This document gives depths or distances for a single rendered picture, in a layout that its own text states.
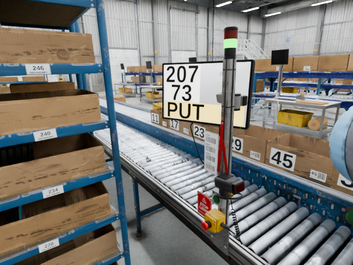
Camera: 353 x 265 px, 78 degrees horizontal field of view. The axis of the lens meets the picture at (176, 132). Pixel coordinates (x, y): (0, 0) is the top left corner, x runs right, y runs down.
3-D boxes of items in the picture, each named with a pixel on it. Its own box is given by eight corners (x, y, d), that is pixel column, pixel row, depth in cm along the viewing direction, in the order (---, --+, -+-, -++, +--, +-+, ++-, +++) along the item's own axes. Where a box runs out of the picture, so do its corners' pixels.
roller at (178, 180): (162, 191, 154) (160, 184, 155) (215, 170, 183) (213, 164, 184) (165, 191, 150) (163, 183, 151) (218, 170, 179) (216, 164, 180)
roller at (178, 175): (158, 180, 156) (160, 186, 155) (211, 161, 185) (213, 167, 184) (155, 180, 160) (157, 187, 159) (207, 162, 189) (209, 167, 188)
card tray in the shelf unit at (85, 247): (9, 304, 77) (2, 282, 74) (9, 250, 100) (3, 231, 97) (118, 247, 100) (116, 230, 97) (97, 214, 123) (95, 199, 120)
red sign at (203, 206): (197, 212, 116) (197, 190, 112) (198, 211, 116) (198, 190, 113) (219, 228, 103) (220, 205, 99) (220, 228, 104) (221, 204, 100)
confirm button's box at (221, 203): (210, 202, 102) (210, 189, 100) (215, 200, 104) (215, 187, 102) (221, 209, 97) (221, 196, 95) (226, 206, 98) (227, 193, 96)
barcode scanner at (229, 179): (236, 208, 85) (234, 183, 83) (214, 198, 94) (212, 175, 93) (247, 202, 88) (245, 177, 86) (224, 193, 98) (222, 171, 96)
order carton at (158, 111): (151, 123, 271) (149, 109, 266) (170, 119, 288) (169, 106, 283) (168, 129, 240) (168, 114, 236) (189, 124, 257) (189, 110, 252)
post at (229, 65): (209, 241, 112) (213, 59, 87) (216, 236, 115) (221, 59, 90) (227, 256, 103) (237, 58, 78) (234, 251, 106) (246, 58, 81)
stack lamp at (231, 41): (220, 48, 84) (221, 31, 82) (229, 48, 87) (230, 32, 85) (230, 47, 80) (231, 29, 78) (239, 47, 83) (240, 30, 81)
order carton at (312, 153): (264, 164, 148) (266, 140, 143) (287, 154, 164) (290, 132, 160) (330, 189, 117) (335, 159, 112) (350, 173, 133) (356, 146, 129)
